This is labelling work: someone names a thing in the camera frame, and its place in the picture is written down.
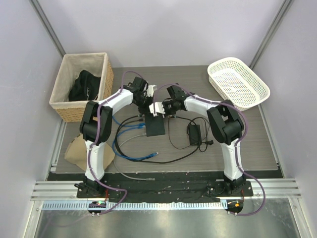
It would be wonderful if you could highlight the dark grey network switch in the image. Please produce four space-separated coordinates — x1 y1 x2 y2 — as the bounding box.
145 114 165 137

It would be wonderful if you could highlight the thin black power cable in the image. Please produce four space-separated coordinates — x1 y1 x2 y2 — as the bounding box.
167 116 214 153

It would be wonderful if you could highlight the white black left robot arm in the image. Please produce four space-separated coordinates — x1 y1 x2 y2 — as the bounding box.
77 77 155 198

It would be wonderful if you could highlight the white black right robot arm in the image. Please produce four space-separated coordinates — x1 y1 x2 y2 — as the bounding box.
162 84 246 196

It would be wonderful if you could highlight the black power adapter brick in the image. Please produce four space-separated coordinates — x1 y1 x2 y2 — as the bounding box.
188 124 202 146

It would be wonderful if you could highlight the wicker basket with liner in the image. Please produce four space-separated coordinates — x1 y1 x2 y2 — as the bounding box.
49 53 114 122

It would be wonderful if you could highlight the black cloth in basket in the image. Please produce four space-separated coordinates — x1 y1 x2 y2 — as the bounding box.
68 70 101 102

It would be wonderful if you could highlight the white perforated plastic basket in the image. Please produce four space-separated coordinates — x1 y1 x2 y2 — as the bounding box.
207 57 270 111

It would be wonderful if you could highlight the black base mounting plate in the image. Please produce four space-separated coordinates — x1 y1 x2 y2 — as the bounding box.
74 178 254 203

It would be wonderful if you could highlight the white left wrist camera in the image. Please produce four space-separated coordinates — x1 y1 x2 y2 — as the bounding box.
146 85 157 97

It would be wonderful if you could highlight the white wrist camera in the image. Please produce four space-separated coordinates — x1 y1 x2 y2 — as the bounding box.
149 102 165 117
146 85 157 97

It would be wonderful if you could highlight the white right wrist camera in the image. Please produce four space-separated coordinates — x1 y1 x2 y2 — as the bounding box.
149 102 165 117

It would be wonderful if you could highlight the black braided teal-collar cable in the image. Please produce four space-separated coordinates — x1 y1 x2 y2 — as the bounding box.
116 116 201 164

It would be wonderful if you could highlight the black ethernet cable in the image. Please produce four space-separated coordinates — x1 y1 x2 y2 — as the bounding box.
118 118 146 129

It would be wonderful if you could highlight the blue ethernet cable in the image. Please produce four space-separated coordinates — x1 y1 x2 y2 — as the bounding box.
111 115 146 128
112 126 159 162

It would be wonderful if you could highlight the grey ethernet cable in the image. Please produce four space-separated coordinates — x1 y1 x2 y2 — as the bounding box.
114 133 156 181

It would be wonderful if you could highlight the white slotted cable duct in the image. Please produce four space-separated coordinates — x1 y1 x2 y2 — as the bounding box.
42 200 227 212

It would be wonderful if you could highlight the aluminium rail frame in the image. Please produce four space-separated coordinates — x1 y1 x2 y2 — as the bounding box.
31 178 301 203

